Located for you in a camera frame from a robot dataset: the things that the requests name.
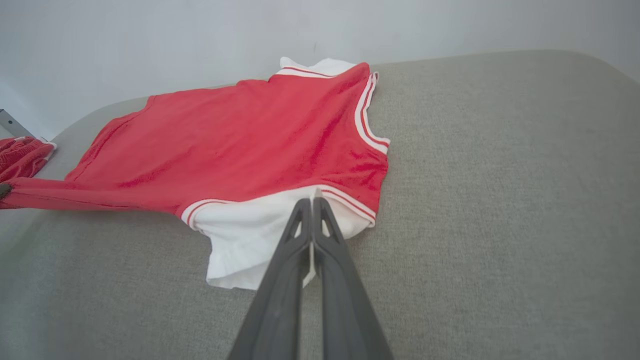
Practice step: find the grey metal frame post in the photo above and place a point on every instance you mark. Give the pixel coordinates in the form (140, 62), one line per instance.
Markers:
(12, 125)

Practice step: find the red basketball shorts white trim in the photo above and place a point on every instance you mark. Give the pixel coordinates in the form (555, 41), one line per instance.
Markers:
(20, 157)

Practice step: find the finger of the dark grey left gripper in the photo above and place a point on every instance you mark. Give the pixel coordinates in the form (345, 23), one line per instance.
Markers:
(4, 191)

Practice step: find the grey fabric sofa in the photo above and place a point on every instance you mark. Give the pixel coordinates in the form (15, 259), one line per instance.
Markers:
(500, 200)

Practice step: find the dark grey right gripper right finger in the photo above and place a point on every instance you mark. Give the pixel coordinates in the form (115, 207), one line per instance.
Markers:
(345, 310)

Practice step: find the red basketball jersey white sleeves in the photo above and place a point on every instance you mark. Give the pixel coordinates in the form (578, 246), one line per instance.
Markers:
(240, 145)

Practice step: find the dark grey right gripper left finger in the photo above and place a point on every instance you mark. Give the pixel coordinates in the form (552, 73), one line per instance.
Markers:
(280, 300)

